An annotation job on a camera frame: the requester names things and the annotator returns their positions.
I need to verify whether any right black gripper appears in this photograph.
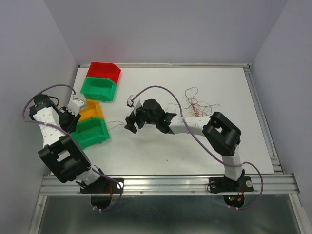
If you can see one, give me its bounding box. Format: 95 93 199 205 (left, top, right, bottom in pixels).
124 104 157 134

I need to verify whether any wire bundle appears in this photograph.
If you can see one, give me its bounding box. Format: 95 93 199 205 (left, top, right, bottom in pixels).
168 86 221 118

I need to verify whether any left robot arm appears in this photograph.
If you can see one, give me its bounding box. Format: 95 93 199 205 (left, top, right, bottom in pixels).
29 93 109 192

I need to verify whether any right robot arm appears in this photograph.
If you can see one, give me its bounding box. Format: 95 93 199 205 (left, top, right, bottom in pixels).
125 97 243 190

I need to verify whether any near green plastic bin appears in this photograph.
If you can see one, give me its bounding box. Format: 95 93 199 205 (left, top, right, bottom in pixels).
70 117 110 150

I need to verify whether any green plastic bin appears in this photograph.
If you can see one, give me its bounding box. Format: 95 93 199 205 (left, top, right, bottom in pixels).
70 117 110 150
80 77 117 102

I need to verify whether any yellow plastic bin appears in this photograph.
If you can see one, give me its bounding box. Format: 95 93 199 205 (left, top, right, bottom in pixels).
79 99 104 122

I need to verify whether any far green plastic bin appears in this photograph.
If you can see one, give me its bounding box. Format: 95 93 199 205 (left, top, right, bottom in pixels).
80 77 117 102

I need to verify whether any red plastic bin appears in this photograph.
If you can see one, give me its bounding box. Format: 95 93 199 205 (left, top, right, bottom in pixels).
86 62 121 84

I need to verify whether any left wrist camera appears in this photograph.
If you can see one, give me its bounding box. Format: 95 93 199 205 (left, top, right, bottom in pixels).
66 98 87 116

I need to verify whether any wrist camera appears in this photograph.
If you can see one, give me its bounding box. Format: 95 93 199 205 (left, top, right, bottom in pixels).
126 95 142 115
66 98 87 116

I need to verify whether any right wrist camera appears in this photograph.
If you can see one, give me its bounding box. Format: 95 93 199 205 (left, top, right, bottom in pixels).
126 95 142 115

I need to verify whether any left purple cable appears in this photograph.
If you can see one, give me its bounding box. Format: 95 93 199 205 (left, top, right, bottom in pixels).
22 84 125 213

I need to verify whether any aluminium back rail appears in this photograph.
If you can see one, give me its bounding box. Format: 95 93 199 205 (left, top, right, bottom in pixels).
78 62 252 69

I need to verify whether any aluminium rail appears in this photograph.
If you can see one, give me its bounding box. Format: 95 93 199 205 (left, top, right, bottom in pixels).
243 68 285 174
78 62 252 69
39 174 300 196

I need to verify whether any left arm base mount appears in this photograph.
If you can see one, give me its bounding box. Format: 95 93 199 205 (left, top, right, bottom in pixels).
76 177 124 212

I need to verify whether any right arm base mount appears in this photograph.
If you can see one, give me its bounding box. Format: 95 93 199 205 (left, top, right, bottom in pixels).
206 170 254 210

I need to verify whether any aluminium right side rail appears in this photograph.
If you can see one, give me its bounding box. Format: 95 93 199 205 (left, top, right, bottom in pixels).
243 68 285 174

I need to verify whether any aluminium front rail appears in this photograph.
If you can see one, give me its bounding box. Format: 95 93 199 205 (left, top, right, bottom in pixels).
39 174 300 196

